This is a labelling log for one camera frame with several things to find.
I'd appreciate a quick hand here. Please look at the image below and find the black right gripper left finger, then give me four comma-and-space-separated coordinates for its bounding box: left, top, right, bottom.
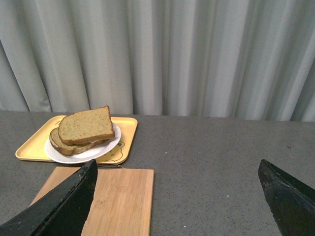
0, 159, 97, 236

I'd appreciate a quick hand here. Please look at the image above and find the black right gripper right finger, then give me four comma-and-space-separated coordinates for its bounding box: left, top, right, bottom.
258, 159, 315, 236

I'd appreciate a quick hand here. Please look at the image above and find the white round plate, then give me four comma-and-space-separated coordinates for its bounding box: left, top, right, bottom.
44, 123, 122, 164

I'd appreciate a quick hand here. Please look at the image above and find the bread slice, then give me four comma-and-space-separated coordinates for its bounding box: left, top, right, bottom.
49, 128, 109, 156
58, 106, 115, 145

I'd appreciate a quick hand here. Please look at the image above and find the bamboo cutting board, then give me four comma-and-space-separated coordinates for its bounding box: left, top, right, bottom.
30, 166, 155, 236

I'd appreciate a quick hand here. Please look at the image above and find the yellow bear serving tray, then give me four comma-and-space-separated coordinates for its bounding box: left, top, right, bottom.
15, 115, 138, 164

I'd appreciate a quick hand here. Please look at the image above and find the grey curtain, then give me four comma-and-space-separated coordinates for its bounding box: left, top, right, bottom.
0, 0, 315, 121

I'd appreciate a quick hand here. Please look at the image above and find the metal cutting board handle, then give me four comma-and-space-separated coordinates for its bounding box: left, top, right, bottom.
97, 164, 123, 169

